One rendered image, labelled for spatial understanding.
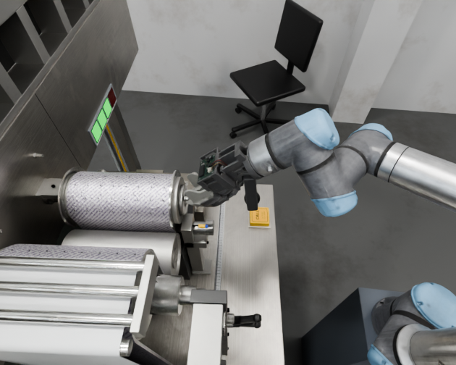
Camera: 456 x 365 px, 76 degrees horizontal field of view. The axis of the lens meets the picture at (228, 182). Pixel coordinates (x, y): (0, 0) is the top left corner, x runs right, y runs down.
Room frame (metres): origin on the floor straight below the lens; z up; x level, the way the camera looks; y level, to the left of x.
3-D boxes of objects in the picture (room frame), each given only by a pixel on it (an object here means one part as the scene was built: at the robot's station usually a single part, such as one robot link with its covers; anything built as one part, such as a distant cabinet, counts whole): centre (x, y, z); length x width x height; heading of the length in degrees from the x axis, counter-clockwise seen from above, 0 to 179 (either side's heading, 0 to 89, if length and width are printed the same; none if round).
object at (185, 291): (0.15, 0.05, 1.33); 0.06 x 0.03 x 0.03; 88
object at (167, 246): (0.28, 0.25, 1.17); 0.26 x 0.12 x 0.12; 88
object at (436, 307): (0.18, -0.50, 1.07); 0.13 x 0.12 x 0.14; 134
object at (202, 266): (0.36, 0.08, 1.05); 0.06 x 0.05 x 0.31; 88
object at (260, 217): (0.55, -0.12, 0.91); 0.07 x 0.07 x 0.02; 88
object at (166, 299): (0.15, 0.11, 1.33); 0.06 x 0.06 x 0.06; 88
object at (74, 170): (0.41, 0.38, 1.25); 0.15 x 0.01 x 0.15; 178
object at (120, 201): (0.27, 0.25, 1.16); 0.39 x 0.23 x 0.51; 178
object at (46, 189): (0.41, 0.42, 1.28); 0.06 x 0.05 x 0.02; 88
